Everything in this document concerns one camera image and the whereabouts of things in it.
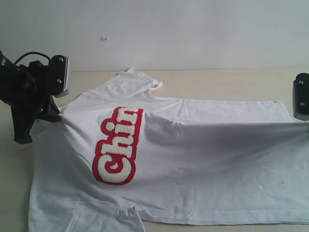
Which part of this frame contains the white t-shirt red lettering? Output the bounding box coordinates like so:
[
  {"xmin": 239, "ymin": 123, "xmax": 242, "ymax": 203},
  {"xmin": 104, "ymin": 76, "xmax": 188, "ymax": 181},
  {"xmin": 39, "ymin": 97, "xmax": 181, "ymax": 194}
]
[{"xmin": 28, "ymin": 69, "xmax": 309, "ymax": 232}]

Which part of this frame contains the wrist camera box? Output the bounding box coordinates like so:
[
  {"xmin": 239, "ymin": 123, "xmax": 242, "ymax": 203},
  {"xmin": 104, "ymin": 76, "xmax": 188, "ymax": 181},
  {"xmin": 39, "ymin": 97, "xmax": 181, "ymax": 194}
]
[
  {"xmin": 293, "ymin": 73, "xmax": 309, "ymax": 121},
  {"xmin": 47, "ymin": 55, "xmax": 70, "ymax": 98}
]

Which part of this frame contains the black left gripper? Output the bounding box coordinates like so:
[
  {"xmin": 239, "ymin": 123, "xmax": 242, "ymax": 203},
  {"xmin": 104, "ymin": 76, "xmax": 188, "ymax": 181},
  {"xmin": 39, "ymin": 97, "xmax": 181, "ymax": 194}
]
[{"xmin": 0, "ymin": 60, "xmax": 60, "ymax": 145}]

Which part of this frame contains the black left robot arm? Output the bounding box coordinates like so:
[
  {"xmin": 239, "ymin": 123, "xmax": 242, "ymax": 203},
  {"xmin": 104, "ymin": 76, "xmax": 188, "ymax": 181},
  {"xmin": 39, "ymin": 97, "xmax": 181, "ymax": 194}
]
[{"xmin": 0, "ymin": 53, "xmax": 70, "ymax": 145}]

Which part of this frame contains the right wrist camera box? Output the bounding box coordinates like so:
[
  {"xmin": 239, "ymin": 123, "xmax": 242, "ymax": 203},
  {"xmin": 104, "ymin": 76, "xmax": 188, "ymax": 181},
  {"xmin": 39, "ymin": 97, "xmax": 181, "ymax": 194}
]
[{"xmin": 293, "ymin": 73, "xmax": 309, "ymax": 121}]

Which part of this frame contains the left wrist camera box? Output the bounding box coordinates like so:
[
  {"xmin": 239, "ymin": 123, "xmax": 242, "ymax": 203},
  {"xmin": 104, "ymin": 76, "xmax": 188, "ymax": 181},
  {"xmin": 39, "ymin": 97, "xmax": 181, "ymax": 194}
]
[{"xmin": 47, "ymin": 55, "xmax": 70, "ymax": 98}]

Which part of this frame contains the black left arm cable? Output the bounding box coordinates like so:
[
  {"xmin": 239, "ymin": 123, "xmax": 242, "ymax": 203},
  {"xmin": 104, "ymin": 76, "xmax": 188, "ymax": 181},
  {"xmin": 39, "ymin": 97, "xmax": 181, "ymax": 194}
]
[{"xmin": 14, "ymin": 51, "xmax": 53, "ymax": 66}]

